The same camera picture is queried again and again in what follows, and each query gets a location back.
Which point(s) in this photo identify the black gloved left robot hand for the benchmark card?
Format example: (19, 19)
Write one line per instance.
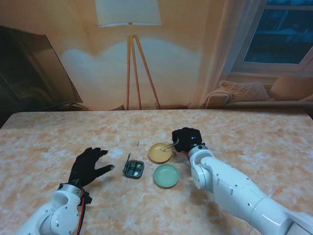
(85, 166)

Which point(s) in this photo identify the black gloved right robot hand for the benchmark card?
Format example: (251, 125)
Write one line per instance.
(188, 139)

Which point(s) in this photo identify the metal tweezers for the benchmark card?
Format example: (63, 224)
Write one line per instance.
(170, 147)

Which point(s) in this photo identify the dark pill box blue lid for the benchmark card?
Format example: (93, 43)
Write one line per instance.
(134, 169)

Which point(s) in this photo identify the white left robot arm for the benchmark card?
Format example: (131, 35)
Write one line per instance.
(58, 213)

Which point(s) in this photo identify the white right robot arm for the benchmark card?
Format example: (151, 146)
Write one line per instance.
(232, 186)

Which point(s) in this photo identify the yellow round dish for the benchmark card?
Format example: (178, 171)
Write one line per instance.
(159, 156)

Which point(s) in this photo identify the green round dish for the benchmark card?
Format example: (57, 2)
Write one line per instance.
(166, 177)

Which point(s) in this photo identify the beige sofa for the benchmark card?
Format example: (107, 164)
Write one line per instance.
(217, 98)

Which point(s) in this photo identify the cream knit cushion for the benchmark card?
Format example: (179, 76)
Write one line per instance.
(244, 90)

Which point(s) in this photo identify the sheer cream curtain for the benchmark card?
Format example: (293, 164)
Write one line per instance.
(220, 49)

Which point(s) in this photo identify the dark flat television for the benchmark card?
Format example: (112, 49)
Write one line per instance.
(24, 73)

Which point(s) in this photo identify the plain orange cushion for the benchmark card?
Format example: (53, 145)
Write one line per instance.
(291, 86)

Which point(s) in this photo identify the white framed window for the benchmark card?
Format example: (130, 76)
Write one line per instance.
(281, 36)

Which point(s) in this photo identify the white tripod floor lamp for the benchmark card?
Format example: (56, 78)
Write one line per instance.
(128, 12)

